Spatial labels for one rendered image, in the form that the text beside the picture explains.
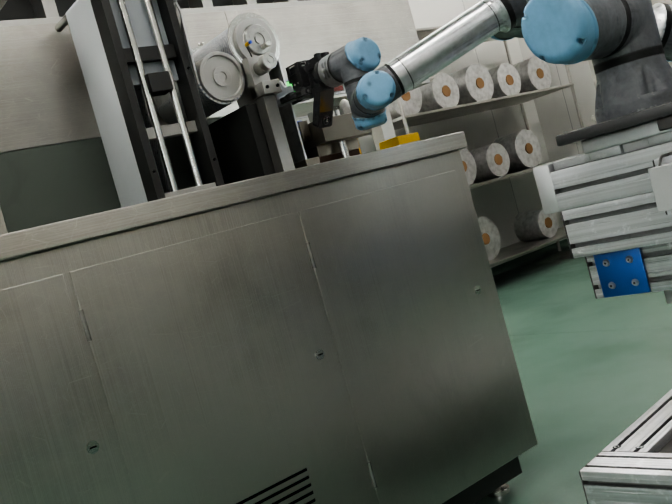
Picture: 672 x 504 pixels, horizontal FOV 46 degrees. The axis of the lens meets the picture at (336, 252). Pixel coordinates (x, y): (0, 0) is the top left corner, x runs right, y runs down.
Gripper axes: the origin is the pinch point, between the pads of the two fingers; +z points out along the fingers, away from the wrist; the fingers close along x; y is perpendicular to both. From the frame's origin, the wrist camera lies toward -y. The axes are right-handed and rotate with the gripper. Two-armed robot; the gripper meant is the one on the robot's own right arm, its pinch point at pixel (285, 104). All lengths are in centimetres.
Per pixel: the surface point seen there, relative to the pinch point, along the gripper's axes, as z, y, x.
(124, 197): 17.2, -12.7, 41.3
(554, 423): -4, -109, -62
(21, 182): 30, -3, 60
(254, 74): -6.4, 7.2, 11.2
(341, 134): -6.7, -11.0, -9.5
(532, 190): 263, -55, -412
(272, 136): -6.7, -8.2, 11.3
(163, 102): 16.7, 8.5, 24.4
